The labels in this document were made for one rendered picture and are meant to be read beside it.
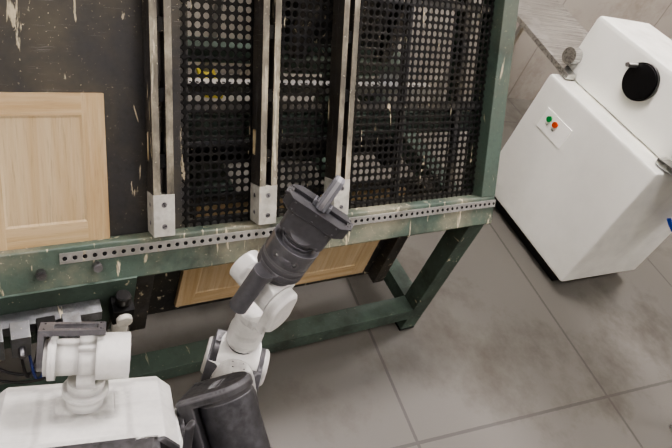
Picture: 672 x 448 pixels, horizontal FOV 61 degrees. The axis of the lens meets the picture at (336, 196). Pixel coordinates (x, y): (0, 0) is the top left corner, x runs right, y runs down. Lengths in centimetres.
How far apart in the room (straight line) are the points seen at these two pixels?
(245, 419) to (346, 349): 187
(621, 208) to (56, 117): 275
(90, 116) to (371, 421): 172
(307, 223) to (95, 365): 37
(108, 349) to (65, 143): 89
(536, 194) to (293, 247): 292
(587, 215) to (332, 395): 178
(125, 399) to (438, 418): 202
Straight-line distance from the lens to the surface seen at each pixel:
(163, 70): 167
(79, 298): 180
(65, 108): 167
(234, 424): 97
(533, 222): 380
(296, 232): 95
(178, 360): 237
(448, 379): 296
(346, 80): 193
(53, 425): 94
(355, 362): 279
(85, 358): 90
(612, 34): 366
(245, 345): 119
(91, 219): 174
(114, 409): 96
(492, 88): 237
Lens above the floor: 220
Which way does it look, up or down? 39 degrees down
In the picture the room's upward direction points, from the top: 23 degrees clockwise
